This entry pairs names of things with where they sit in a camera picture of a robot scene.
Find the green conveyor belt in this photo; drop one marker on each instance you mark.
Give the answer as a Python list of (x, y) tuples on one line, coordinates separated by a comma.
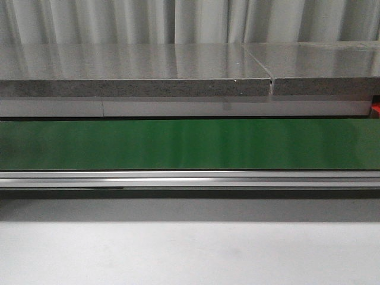
[(191, 144)]

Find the red plastic bin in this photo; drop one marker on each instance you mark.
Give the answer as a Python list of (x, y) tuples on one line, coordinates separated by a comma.
[(375, 111)]

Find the grey stone countertop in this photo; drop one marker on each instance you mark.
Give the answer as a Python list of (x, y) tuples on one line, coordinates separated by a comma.
[(320, 69), (121, 70)]

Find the grey stone countertop left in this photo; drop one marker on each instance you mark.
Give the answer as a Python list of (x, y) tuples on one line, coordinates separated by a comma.
[(121, 70)]

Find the aluminium conveyor frame rail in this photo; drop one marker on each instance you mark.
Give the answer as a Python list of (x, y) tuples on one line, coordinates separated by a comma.
[(362, 179)]

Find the grey curtain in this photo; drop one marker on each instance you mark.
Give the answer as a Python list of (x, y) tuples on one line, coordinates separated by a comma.
[(188, 21)]

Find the grey stone countertop right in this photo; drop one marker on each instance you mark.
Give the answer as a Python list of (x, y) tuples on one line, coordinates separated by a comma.
[(320, 69)]

